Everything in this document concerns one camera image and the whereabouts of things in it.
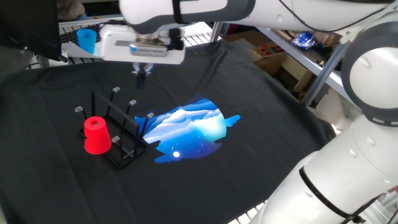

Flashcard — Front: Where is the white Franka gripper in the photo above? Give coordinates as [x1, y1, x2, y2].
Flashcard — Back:
[99, 24, 187, 90]

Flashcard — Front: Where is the red plastic cup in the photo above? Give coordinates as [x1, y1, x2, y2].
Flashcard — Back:
[83, 116, 112, 156]

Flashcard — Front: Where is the blue plastic cup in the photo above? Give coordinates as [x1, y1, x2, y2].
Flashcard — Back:
[76, 28, 98, 55]

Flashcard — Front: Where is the white paper sheet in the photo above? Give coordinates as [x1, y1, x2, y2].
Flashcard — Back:
[61, 40, 103, 59]

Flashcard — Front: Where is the black computer keyboard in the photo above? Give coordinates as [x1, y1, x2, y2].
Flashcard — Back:
[59, 23, 102, 44]

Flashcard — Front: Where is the black cloth with blue print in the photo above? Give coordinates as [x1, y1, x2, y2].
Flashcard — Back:
[0, 40, 336, 224]

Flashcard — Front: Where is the black computer monitor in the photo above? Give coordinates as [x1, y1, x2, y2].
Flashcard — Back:
[0, 0, 68, 63]

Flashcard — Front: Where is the brown cardboard box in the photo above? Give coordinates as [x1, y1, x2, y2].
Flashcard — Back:
[254, 52, 289, 77]

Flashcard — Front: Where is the tray with coloured blocks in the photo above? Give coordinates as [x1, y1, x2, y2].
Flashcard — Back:
[249, 43, 287, 60]

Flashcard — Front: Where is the pale cardboard box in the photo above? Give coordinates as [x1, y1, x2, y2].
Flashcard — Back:
[280, 54, 314, 93]

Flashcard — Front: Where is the blue plastic bag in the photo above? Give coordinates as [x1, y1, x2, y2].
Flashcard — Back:
[291, 30, 318, 50]

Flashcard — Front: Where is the grey metal shelf board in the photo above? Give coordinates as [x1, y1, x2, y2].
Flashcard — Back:
[256, 26, 352, 99]

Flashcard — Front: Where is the silver camera box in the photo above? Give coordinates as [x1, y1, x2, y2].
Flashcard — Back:
[129, 42, 169, 58]

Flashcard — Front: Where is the black camera cable plug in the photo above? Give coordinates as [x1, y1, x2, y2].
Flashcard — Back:
[169, 27, 185, 51]

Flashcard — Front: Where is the black wire cup rack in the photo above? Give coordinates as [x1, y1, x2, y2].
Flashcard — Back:
[74, 86, 155, 169]

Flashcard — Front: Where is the aluminium frame bar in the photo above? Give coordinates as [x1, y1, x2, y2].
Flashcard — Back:
[300, 40, 351, 108]
[210, 21, 223, 43]

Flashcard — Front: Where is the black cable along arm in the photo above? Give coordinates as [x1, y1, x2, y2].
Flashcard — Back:
[277, 0, 398, 224]

